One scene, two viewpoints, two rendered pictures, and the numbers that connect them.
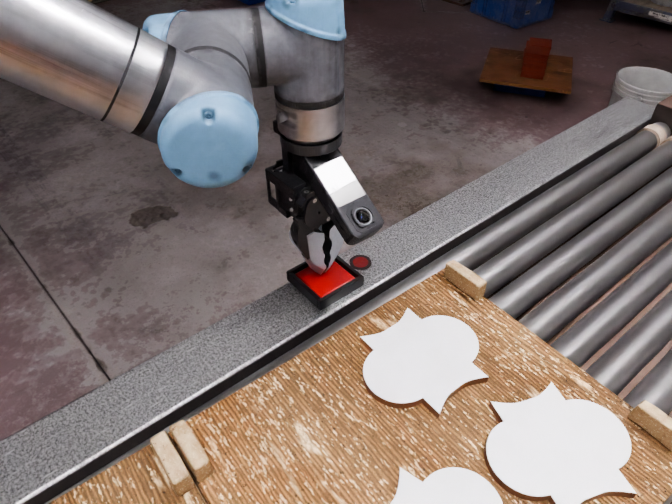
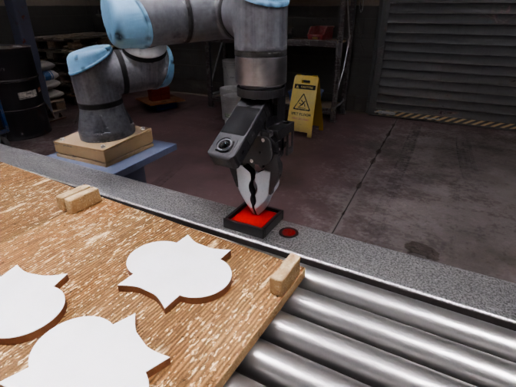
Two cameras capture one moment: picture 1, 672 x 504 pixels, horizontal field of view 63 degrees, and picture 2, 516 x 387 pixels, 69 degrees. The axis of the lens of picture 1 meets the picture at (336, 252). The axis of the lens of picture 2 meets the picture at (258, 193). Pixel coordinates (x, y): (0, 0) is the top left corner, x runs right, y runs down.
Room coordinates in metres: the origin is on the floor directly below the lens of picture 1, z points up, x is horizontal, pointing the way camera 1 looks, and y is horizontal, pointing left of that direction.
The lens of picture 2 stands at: (0.34, -0.50, 1.25)
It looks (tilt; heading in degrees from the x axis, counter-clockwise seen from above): 27 degrees down; 68
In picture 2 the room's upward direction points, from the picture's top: straight up
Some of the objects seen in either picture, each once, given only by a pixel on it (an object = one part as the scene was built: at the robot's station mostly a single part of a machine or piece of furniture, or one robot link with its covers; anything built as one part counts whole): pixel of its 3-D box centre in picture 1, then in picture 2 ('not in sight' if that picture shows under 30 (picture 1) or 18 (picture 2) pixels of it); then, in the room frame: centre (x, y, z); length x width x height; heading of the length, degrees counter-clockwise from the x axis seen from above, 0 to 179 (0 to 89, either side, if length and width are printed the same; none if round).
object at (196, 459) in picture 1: (190, 449); (83, 200); (0.27, 0.14, 0.95); 0.06 x 0.02 x 0.03; 37
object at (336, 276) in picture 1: (325, 279); (253, 219); (0.54, 0.02, 0.92); 0.06 x 0.06 x 0.01; 39
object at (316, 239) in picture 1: (304, 245); (253, 183); (0.55, 0.04, 0.97); 0.06 x 0.03 x 0.09; 39
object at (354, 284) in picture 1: (325, 278); (253, 218); (0.54, 0.02, 0.92); 0.08 x 0.08 x 0.02; 39
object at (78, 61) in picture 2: not in sight; (96, 73); (0.32, 0.62, 1.09); 0.13 x 0.12 x 0.14; 10
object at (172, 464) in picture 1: (171, 462); (74, 196); (0.26, 0.16, 0.95); 0.06 x 0.02 x 0.03; 37
